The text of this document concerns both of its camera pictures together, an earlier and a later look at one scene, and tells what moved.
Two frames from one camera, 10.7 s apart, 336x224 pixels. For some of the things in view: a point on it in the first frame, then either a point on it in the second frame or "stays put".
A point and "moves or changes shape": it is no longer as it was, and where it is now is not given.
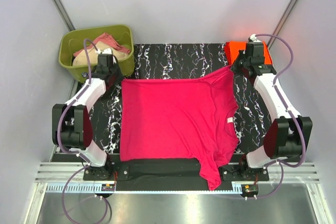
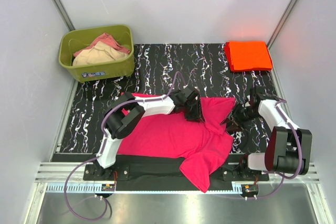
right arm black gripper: [234, 67] to [235, 115]
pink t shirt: [180, 118] moves or changes shape
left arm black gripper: [120, 76] to [197, 116]
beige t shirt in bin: [93, 54] stays put
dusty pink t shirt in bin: [109, 40] stays put
